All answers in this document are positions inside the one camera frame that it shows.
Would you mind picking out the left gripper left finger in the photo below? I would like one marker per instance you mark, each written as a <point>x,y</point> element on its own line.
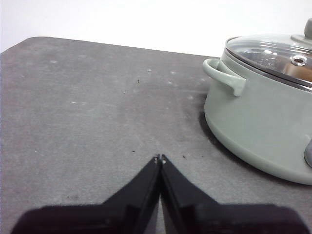
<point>131,209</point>

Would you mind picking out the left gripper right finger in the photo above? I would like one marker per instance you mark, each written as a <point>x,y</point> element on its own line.
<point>195,214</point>

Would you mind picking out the glass lid with green knob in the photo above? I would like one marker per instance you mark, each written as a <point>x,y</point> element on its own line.
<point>263,46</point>

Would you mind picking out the sage green electric steamer pot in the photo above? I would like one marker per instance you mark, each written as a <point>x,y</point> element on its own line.
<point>256,122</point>

